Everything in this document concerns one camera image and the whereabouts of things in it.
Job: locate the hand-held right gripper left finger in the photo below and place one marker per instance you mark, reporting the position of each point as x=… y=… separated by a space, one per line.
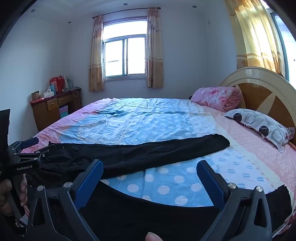
x=89 y=183

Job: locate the sliding window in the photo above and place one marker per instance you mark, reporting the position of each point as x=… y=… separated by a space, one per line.
x=115 y=58

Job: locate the light blue carton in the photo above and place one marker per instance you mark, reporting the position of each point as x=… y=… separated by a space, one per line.
x=52 y=88

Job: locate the person's right hand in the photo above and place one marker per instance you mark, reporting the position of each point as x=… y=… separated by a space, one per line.
x=153 y=238

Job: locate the black pants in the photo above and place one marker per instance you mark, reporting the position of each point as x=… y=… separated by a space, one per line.
x=138 y=155

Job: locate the white tissue box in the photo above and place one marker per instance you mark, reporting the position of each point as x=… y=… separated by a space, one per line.
x=48 y=94

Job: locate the white pillow with dark circles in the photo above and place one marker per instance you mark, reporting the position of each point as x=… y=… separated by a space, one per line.
x=256 y=122

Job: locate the dark cloth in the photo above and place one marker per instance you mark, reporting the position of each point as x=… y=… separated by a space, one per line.
x=150 y=215

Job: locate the red gift bag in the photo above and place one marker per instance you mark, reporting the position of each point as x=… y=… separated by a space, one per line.
x=56 y=84

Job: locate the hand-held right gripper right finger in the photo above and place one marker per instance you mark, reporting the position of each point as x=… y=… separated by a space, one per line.
x=212 y=183

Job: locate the beige patterned curtain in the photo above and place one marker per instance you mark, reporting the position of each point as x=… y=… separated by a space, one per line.
x=155 y=51
x=96 y=58

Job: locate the person's left hand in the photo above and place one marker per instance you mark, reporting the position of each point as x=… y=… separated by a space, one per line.
x=4 y=194

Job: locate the bed with patterned sheet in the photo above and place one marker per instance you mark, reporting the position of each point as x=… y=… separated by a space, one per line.
x=150 y=120

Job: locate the cream and wood headboard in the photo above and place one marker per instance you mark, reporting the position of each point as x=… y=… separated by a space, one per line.
x=259 y=97

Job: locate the white plastic bag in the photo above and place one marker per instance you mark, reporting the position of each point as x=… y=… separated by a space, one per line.
x=68 y=83

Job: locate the small cardboard box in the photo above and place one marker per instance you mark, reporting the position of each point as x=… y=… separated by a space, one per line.
x=35 y=95

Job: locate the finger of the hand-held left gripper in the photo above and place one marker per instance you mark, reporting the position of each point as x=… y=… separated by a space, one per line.
x=31 y=141
x=34 y=155

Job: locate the dark curtain rod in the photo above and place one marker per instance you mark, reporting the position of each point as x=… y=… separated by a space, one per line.
x=124 y=11

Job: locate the stack of pastel boxes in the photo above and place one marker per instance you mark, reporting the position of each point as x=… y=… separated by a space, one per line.
x=64 y=111

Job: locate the large bright window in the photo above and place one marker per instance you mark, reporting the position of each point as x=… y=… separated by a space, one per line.
x=289 y=46

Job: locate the pink pillow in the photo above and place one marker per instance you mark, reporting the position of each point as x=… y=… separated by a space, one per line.
x=215 y=97

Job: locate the yellow sheer curtain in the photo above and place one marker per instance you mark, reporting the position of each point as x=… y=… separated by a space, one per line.
x=254 y=34

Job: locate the brown wooden desk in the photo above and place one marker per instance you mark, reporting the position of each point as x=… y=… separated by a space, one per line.
x=41 y=118

